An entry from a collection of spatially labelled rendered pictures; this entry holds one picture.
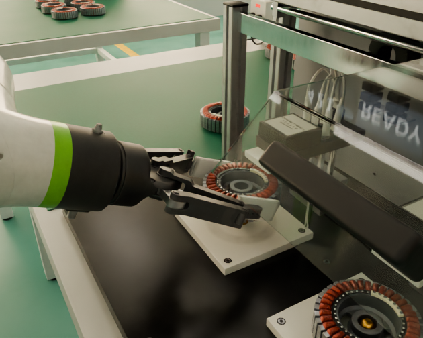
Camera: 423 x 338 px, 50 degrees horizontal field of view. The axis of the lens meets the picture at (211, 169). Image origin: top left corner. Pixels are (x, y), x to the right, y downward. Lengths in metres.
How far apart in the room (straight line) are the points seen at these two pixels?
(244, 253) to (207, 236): 0.06
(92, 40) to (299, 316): 1.53
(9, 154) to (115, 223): 0.30
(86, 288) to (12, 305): 1.12
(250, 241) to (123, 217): 0.20
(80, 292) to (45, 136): 0.25
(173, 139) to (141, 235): 0.35
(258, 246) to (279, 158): 0.37
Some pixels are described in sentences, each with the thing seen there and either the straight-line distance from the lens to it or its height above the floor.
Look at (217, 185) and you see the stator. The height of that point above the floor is 0.85.
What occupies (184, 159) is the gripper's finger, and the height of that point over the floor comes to 0.88.
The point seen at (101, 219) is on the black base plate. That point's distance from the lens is 0.72.
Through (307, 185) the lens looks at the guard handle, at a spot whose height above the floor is 1.06.
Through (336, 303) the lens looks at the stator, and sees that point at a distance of 0.53.
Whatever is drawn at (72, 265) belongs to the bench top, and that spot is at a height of 0.75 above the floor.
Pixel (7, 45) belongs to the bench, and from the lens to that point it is 1.84.
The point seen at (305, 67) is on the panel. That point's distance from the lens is 0.88.
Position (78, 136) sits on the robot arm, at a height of 0.98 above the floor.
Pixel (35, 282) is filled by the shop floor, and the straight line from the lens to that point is 1.82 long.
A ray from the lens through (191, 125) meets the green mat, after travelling 1.04.
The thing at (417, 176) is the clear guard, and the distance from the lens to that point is 0.27.
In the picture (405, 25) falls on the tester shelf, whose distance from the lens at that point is 0.52.
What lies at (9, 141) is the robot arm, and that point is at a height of 1.00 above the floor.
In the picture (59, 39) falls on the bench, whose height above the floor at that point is 0.74.
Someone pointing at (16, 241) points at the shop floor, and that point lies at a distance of 2.03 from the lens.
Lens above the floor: 1.19
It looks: 30 degrees down
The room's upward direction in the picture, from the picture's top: straight up
